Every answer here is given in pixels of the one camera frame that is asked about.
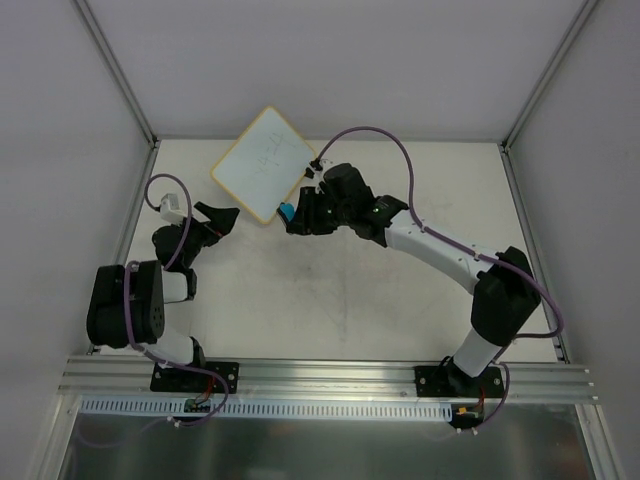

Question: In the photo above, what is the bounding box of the blue bone shaped eraser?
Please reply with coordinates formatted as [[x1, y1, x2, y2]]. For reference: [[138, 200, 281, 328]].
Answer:
[[277, 202, 295, 224]]

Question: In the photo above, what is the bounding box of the yellow framed whiteboard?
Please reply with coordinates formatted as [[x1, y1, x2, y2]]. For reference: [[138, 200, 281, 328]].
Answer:
[[210, 106, 316, 225]]

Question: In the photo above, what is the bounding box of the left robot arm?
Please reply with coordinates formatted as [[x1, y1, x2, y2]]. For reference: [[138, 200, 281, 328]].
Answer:
[[86, 202, 240, 390]]

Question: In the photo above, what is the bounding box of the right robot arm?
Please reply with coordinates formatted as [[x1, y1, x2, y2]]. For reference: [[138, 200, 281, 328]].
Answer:
[[277, 164, 541, 397]]

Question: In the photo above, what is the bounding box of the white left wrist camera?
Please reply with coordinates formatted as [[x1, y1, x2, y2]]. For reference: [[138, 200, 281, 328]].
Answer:
[[159, 193, 186, 225]]

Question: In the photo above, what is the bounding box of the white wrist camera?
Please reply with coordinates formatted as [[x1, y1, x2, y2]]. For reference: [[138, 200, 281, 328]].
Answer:
[[159, 193, 186, 225], [303, 158, 333, 180]]

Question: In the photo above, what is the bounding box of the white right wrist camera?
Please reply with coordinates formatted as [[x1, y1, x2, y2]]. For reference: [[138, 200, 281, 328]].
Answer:
[[303, 158, 333, 180]]

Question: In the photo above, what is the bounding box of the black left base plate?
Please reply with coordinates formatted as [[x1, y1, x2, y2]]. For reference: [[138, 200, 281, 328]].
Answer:
[[149, 360, 240, 394]]

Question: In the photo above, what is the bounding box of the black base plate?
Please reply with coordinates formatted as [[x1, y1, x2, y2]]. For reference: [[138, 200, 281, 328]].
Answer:
[[149, 360, 240, 394], [413, 364, 505, 399]]

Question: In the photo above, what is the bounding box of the aluminium front rail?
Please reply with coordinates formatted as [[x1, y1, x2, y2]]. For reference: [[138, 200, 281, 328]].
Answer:
[[57, 355, 600, 405]]

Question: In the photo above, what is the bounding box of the white slotted cable duct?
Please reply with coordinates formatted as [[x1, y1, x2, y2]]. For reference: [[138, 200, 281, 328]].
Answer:
[[79, 396, 453, 423]]

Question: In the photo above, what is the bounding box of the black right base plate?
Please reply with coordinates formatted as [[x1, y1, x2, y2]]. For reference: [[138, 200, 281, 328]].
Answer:
[[413, 364, 505, 399]]

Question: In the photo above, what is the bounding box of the left aluminium frame post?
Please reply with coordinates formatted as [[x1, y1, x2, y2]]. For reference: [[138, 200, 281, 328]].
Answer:
[[71, 0, 158, 148]]

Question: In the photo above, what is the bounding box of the aluminium frame post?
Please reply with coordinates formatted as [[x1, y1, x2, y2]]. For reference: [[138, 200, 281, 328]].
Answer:
[[500, 0, 601, 152], [71, 0, 158, 148]]

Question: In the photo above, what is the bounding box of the right aluminium frame post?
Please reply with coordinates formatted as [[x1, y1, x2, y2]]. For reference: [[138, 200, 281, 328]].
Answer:
[[500, 0, 601, 152]]

